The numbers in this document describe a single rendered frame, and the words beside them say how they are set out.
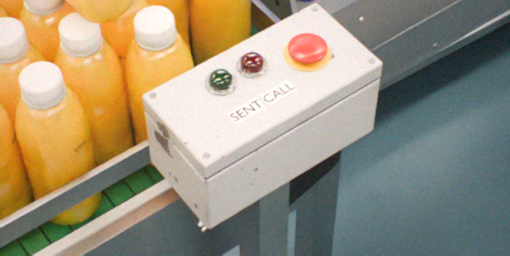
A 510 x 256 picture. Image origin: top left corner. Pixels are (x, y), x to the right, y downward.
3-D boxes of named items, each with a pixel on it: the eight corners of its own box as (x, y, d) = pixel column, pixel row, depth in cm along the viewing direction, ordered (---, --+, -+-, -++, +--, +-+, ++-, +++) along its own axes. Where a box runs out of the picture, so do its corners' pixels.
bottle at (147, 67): (169, 181, 111) (155, 68, 97) (123, 147, 114) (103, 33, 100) (212, 142, 114) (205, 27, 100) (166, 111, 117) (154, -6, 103)
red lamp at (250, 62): (268, 68, 94) (268, 59, 93) (249, 79, 93) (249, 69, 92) (254, 53, 95) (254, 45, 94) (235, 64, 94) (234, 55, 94)
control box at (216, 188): (374, 130, 102) (384, 60, 94) (208, 231, 95) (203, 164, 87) (311, 70, 107) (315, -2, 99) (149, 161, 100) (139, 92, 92)
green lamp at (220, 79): (237, 85, 93) (237, 76, 92) (217, 96, 92) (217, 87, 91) (223, 70, 94) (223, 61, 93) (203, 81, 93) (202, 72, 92)
